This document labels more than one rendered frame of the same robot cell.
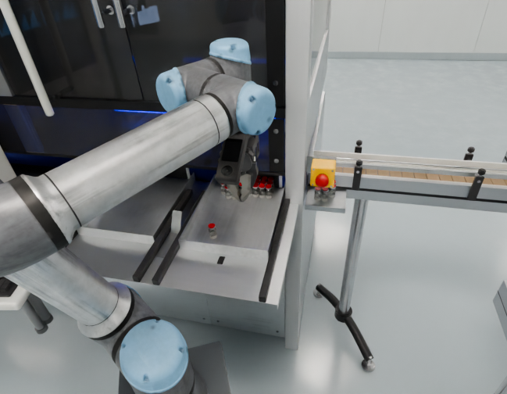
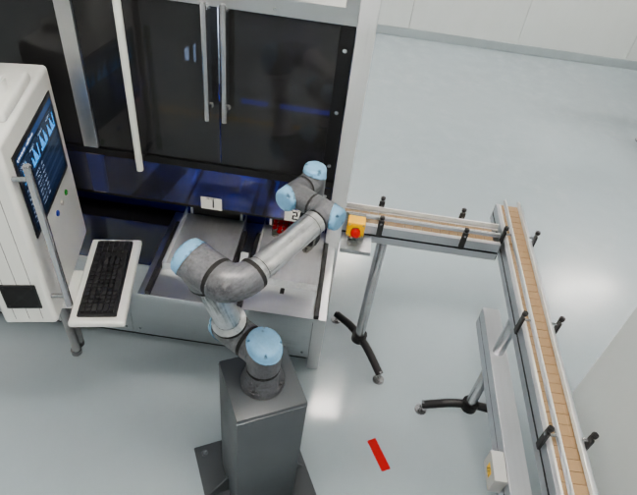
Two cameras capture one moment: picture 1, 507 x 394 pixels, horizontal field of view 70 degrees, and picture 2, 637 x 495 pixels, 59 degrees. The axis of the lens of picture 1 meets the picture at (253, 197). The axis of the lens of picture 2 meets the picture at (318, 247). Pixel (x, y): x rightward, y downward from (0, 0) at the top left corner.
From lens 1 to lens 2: 116 cm
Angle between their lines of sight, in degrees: 13
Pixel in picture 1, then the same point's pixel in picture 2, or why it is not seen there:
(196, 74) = (302, 192)
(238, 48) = (322, 173)
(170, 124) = (302, 231)
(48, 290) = (222, 307)
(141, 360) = (261, 348)
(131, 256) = not seen: hidden behind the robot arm
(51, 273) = not seen: hidden behind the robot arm
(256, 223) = (304, 263)
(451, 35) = (495, 20)
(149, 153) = (294, 247)
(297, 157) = not seen: hidden behind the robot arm
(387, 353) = (394, 370)
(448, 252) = (455, 282)
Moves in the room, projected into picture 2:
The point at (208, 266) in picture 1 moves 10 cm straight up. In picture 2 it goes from (273, 295) to (275, 276)
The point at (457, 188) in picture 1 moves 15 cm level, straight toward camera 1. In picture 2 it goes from (451, 240) to (441, 260)
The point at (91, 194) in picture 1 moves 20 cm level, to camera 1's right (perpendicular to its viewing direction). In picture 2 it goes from (276, 266) to (346, 263)
